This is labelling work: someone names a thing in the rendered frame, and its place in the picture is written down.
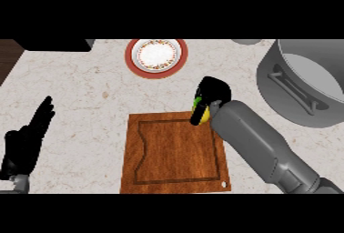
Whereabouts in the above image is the black appliance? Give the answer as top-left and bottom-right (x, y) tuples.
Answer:
(12, 39), (98, 53)

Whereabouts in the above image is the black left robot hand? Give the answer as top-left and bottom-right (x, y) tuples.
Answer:
(0, 96), (56, 181)

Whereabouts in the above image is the red-rimmed floral plate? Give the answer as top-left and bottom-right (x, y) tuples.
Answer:
(124, 39), (189, 80)

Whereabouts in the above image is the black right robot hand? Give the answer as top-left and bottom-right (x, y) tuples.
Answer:
(188, 76), (233, 127)

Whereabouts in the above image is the grey round object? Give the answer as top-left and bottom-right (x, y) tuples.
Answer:
(232, 39), (263, 46)

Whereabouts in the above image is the grey metal pot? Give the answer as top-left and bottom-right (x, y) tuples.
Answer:
(256, 39), (344, 129)

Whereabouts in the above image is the brown wooden cutting board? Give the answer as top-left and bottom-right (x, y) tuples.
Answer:
(118, 110), (232, 195)

